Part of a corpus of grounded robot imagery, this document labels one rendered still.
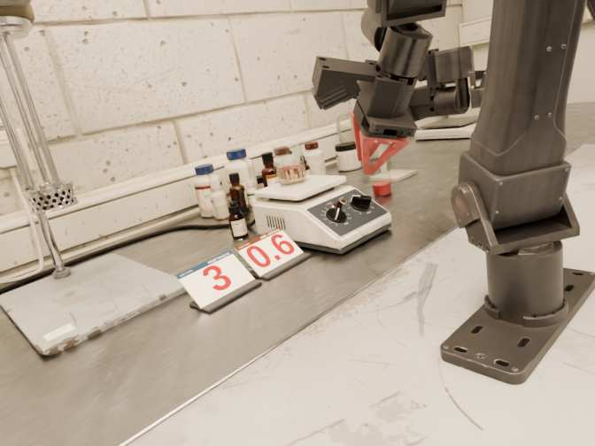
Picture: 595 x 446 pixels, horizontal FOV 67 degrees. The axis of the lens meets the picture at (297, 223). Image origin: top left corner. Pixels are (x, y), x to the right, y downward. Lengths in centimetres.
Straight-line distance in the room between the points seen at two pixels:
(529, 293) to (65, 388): 45
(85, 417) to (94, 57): 80
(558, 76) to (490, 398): 24
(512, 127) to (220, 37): 97
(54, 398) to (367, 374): 30
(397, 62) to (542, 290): 32
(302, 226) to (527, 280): 37
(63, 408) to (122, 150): 70
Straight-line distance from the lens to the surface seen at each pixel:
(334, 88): 59
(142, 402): 46
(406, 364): 42
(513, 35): 38
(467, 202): 42
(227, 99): 124
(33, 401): 54
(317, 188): 72
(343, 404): 38
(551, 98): 40
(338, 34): 156
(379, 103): 60
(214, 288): 60
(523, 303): 44
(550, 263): 43
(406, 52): 59
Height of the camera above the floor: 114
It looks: 16 degrees down
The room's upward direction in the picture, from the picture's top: 11 degrees counter-clockwise
